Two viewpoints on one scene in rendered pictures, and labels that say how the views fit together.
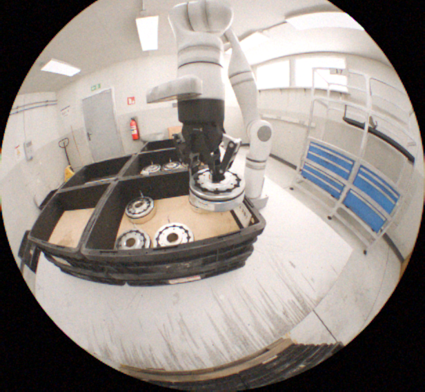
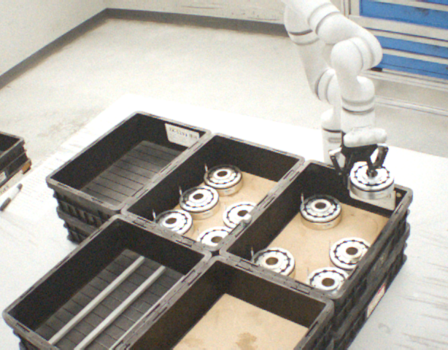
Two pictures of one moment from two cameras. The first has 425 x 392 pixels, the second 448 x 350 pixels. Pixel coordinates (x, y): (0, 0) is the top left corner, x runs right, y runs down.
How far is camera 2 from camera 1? 1.27 m
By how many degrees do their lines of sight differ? 28
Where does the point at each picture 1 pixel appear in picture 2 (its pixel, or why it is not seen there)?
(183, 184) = (284, 208)
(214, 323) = (435, 316)
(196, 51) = (369, 104)
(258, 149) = not seen: hidden behind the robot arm
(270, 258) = (424, 238)
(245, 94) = (317, 52)
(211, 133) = (371, 146)
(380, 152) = not seen: outside the picture
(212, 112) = not seen: hidden behind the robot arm
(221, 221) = (361, 221)
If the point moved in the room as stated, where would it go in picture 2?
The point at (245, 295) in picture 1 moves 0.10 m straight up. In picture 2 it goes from (432, 280) to (436, 251)
